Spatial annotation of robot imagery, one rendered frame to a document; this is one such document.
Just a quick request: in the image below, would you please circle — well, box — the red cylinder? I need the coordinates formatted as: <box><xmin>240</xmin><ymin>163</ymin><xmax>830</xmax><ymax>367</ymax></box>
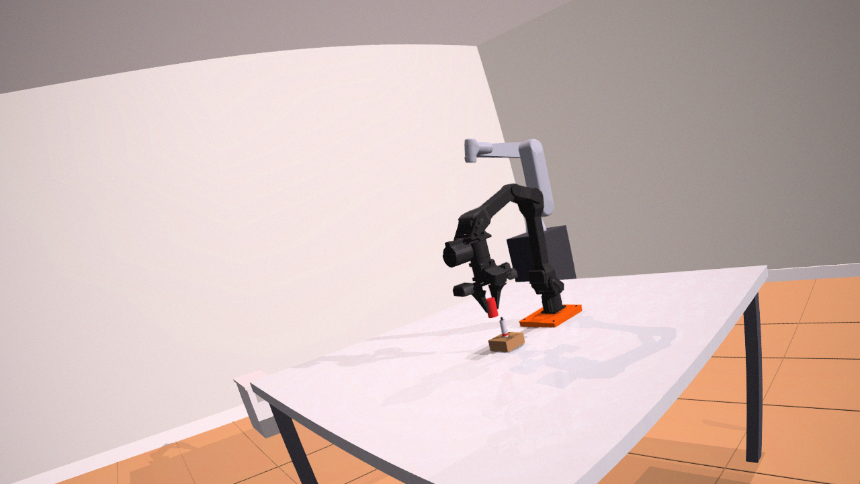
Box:
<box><xmin>486</xmin><ymin>297</ymin><xmax>498</xmax><ymax>318</ymax></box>

